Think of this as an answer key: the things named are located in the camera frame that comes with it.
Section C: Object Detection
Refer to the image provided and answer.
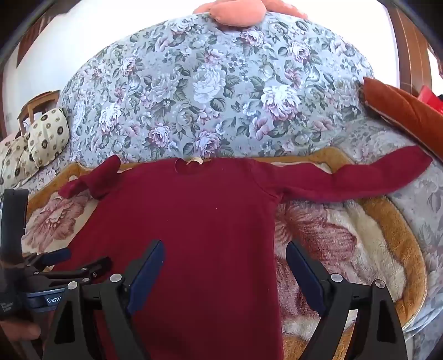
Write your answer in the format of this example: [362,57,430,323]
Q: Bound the cream patterned cushion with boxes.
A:
[27,107,70,175]
[0,134,39,189]

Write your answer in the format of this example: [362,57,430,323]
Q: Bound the wooden chair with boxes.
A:
[17,90,61,136]

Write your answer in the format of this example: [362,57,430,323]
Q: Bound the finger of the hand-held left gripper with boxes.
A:
[33,257,113,285]
[24,247,72,271]

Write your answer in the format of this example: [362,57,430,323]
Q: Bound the orange cushion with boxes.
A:
[360,77,443,155]

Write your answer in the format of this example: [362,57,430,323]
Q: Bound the floral sofa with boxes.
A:
[0,16,443,335]

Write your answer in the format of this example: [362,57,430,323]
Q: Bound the red cloth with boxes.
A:
[416,85,443,115]

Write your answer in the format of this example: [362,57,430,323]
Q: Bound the wooden door frame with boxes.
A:
[385,0,435,98]

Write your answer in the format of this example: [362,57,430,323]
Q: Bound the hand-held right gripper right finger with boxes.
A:
[286,240,409,360]

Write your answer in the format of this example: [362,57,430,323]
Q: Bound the dark red sweater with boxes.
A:
[58,145,433,360]

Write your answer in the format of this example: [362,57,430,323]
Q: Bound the peach cushion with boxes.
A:
[192,0,308,27]

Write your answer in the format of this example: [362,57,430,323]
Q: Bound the cream floral fleece blanket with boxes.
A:
[22,147,428,360]

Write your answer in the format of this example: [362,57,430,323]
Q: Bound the person's left hand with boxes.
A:
[0,320,42,347]

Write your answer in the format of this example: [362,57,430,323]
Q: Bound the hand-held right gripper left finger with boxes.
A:
[42,240,166,360]

